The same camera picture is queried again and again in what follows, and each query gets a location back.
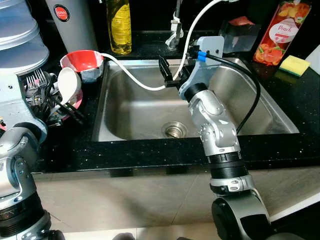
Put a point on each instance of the clear plastic sponge holder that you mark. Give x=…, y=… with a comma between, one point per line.
x=240, y=40

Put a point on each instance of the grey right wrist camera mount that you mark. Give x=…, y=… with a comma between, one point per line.
x=202, y=75

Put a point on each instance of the long black chopstick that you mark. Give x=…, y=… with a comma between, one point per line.
x=70, y=112

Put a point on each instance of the metal faucet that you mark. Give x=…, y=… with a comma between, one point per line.
x=174, y=30

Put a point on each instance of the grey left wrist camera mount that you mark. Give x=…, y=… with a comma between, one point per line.
x=12, y=100

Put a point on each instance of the white ceramic soup spoon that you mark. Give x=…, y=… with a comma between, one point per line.
x=67, y=82

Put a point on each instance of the round metal sink drain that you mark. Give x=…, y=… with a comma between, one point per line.
x=174, y=130

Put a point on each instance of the yellow liquid bottle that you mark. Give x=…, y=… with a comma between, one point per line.
x=120, y=30

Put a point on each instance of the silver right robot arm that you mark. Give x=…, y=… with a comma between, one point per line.
x=215, y=120

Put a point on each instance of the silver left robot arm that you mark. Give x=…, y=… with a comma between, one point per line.
x=15, y=170

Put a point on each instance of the metal fork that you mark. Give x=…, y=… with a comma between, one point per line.
x=36, y=81

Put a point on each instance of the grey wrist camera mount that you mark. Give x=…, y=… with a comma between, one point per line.
x=202, y=75
x=12, y=100

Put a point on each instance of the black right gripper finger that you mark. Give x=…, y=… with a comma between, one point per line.
x=165, y=67

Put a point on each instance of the stainless steel sink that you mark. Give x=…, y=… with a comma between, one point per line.
x=135, y=110

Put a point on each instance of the red sponge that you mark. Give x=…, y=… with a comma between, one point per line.
x=242, y=21

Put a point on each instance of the pale blue stacked containers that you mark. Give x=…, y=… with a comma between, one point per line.
x=17, y=35

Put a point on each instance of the grey flask with red logo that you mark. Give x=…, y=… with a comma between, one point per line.
x=75, y=30

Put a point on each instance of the pink patterned plate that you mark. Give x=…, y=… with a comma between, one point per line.
x=77, y=104

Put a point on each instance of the red and white bowl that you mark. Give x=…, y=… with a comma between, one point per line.
x=82, y=60

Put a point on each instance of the yellow green sponge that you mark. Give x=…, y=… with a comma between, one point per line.
x=295, y=65

